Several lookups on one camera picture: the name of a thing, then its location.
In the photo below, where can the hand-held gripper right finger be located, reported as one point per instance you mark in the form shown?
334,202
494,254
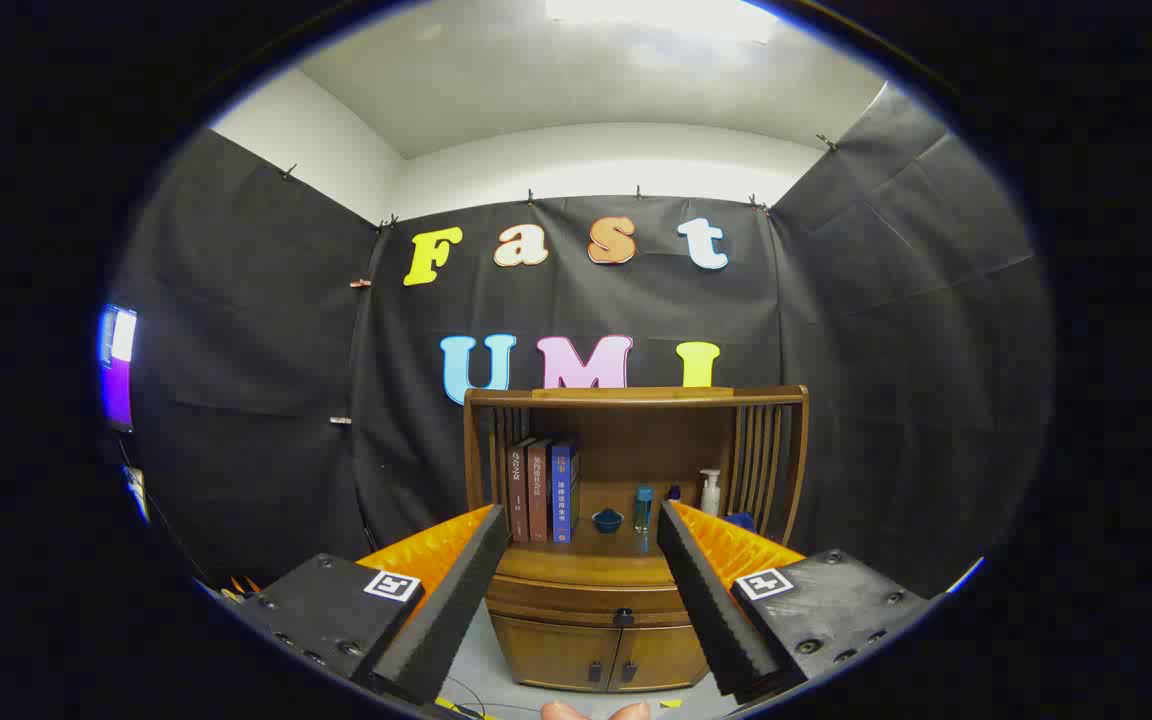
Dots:
706,600

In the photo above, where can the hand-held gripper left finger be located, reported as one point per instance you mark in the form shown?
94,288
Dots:
456,600

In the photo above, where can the wooden drawer with black knob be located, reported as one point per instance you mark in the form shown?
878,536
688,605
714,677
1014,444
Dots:
576,602

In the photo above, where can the wooden cabinet door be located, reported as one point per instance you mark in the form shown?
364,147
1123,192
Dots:
661,660
551,655

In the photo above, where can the wooden countertop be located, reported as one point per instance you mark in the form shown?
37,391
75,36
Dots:
596,552

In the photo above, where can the wooden cabinet with hutch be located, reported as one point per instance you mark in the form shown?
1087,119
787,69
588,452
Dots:
636,440

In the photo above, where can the blue folded towel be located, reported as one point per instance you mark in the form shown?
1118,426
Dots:
741,521

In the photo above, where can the white pump bottle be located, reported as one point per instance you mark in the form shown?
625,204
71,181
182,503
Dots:
710,495

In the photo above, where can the clear blue bottle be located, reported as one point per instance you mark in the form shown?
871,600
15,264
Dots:
643,510

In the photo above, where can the dark brown book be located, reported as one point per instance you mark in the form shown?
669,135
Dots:
518,490

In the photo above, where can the dark blue lidded teacup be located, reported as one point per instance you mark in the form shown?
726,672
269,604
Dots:
607,520

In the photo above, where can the reddish brown book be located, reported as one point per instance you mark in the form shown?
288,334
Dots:
539,490

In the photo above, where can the blue book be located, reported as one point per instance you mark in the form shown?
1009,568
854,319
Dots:
563,490

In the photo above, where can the lit monitor screen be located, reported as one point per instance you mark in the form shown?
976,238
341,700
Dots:
118,370

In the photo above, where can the ceiling light panel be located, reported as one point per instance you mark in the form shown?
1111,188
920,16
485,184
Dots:
666,15

